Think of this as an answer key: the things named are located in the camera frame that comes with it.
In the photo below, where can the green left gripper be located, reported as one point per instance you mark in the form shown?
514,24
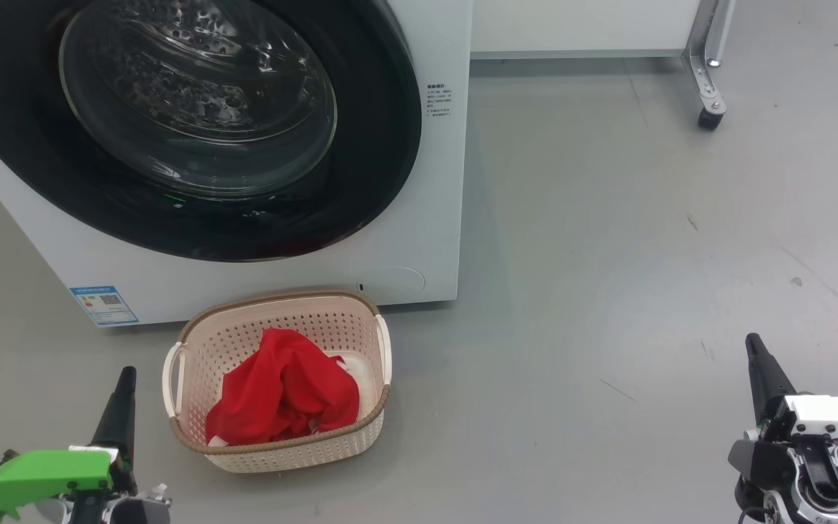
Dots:
41,477

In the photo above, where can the white front-load washing machine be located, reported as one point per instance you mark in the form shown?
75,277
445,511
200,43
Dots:
433,204

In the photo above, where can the red garment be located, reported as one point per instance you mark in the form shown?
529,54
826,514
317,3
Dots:
281,393

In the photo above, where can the round white filter cover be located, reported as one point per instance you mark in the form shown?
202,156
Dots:
398,281

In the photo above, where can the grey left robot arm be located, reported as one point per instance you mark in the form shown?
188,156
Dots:
142,511

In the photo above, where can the cream perforated laundry basket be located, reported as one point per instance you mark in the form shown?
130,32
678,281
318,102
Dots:
317,327

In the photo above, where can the silver metal cabinet leg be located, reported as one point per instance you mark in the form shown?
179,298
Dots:
706,73

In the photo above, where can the blue energy label sticker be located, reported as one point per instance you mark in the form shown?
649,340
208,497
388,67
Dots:
105,306

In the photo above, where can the round black glass washer door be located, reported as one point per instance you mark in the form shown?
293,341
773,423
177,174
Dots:
368,167

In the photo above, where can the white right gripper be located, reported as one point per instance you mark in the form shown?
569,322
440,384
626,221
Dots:
837,421

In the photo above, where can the small printed text sticker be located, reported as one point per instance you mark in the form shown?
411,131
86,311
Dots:
439,100

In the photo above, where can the white cabinet panel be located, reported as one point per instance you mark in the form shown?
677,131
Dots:
579,25

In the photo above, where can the black caster wheel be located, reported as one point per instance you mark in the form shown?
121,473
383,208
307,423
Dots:
710,120

